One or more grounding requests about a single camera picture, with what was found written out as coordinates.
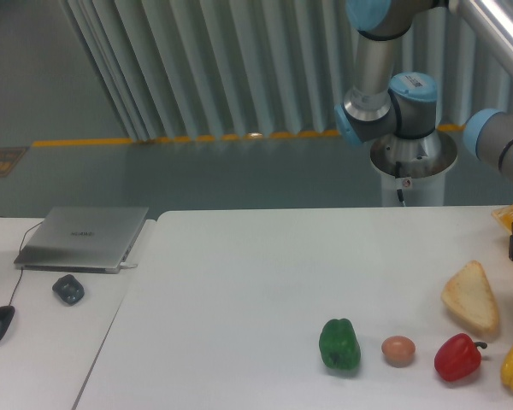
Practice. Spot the brown egg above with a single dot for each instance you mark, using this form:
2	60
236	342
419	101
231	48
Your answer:
398	350

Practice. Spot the black power adapter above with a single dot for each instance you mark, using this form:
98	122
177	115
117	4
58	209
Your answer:
69	289

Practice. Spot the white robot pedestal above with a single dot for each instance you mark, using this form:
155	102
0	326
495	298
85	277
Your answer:
413	172

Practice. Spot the red bell pepper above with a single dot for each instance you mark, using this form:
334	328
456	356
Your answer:
458	357

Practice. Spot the yellow plastic basket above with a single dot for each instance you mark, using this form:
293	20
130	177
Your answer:
504	217

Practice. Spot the silver closed laptop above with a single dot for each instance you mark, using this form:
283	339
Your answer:
83	239

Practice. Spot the folded white partition screen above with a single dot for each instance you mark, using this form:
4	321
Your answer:
193	69

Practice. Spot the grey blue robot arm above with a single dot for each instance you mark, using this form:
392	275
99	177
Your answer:
396	113

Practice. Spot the green bell pepper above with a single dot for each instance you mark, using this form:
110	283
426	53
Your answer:
338	345

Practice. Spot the triangular toast slice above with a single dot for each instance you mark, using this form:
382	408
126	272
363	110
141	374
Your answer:
468	296

